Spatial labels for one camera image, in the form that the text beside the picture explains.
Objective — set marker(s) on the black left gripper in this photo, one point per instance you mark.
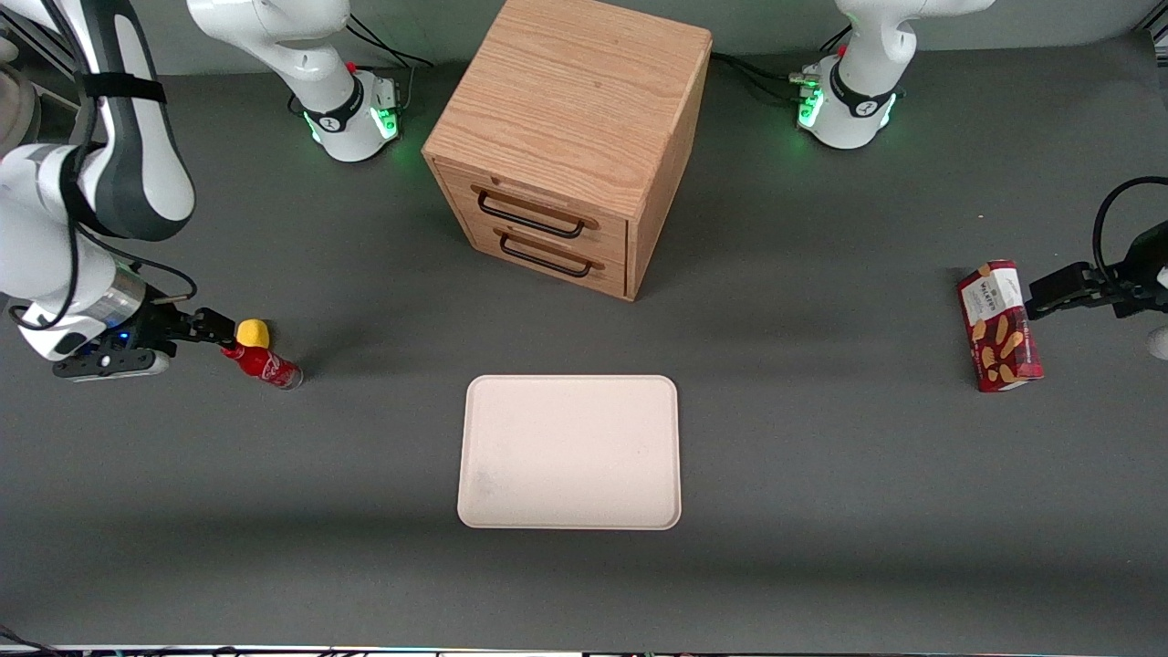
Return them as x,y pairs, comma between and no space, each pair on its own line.
1111,286

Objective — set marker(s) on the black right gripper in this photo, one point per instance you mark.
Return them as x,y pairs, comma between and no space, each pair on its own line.
161,325

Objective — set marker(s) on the red coke bottle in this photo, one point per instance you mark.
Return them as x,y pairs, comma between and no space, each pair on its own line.
266,368

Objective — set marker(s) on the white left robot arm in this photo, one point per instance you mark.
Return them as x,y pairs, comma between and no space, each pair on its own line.
867,100

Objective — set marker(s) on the beige plastic tray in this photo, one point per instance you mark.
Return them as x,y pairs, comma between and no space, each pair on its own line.
570,452

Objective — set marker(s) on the yellow toy lemon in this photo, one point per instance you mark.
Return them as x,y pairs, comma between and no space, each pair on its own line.
255,333

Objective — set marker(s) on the red cookie box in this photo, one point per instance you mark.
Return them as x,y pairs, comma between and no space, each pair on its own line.
999,328

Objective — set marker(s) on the beige round object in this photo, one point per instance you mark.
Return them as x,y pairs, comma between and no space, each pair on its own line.
14,105

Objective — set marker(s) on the wooden drawer cabinet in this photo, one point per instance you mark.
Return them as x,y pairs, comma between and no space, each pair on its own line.
566,100

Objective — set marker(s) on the aluminium frame rail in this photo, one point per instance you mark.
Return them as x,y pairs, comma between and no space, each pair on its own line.
27,41

